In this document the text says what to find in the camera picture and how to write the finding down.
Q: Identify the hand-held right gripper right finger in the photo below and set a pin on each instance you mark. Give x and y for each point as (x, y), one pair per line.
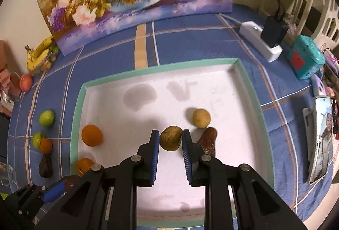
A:
(186, 158)

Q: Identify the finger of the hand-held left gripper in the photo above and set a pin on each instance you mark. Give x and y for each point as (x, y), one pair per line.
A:
(54, 190)

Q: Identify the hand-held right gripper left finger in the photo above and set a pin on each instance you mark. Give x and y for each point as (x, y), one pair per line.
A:
(154, 161)

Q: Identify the dark brown avocado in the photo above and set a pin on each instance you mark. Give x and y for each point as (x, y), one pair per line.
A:
(71, 182)
(45, 166)
(209, 140)

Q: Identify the tan longan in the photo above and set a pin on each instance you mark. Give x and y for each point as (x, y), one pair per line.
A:
(201, 118)
(170, 138)

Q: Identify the orange mandarin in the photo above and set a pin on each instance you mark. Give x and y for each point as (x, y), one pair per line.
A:
(45, 145)
(84, 165)
(91, 135)

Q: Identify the white tray teal rim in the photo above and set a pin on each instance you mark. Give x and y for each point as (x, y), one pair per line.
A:
(159, 97)

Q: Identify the glass mug red logo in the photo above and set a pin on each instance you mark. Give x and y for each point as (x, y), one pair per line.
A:
(5, 174)

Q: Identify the green jujube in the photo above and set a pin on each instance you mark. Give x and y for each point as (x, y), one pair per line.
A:
(37, 138)
(47, 118)

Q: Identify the red apple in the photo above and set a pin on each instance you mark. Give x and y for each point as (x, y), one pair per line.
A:
(26, 82)

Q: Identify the blue plaid tablecloth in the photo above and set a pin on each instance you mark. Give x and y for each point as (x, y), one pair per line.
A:
(185, 42)

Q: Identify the white phone holder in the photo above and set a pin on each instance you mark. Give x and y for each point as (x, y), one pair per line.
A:
(308, 118)

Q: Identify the yellow banana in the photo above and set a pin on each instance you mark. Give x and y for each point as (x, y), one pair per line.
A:
(43, 46)
(37, 61)

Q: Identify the clear plastic punnet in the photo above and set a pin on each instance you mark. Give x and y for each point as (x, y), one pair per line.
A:
(51, 59)

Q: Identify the smartphone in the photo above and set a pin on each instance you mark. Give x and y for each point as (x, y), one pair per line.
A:
(321, 140)

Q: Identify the white power strip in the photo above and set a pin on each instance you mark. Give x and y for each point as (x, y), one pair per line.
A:
(251, 34)

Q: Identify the lilac plastic item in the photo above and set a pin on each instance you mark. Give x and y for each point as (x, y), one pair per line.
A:
(317, 85)

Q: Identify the black charger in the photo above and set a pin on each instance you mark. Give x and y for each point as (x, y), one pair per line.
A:
(274, 31)

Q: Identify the teal box red label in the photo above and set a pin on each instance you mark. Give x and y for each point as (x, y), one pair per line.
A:
(306, 58)

